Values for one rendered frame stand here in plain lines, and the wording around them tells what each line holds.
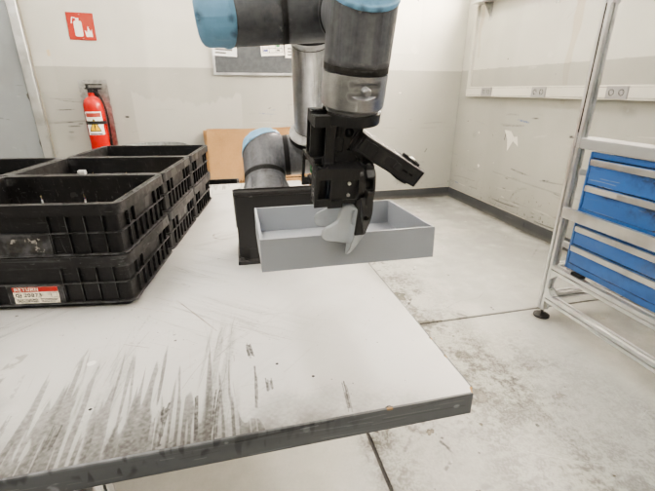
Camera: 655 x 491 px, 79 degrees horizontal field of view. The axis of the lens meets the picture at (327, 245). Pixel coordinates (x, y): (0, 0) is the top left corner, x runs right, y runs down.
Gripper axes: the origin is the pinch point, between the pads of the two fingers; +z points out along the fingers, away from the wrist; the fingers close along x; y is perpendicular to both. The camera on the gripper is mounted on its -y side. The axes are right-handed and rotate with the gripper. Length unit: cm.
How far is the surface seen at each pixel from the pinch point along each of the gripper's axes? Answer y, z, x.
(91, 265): 44, 19, -29
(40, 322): 55, 29, -24
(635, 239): -139, 45, -43
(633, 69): -234, 2, -149
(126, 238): 37, 16, -32
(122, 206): 36.4, 8.0, -31.9
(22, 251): 56, 17, -33
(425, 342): -15.7, 21.7, 3.8
